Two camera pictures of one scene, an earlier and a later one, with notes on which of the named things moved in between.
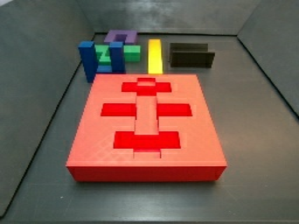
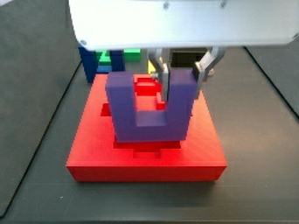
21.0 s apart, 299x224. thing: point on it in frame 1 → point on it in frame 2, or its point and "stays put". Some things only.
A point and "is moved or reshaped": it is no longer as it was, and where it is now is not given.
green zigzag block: x=132 y=53 stays put
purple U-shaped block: x=125 y=36 is moved or reshaped
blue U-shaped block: x=88 y=53 stays put
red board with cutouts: x=145 y=131 stays put
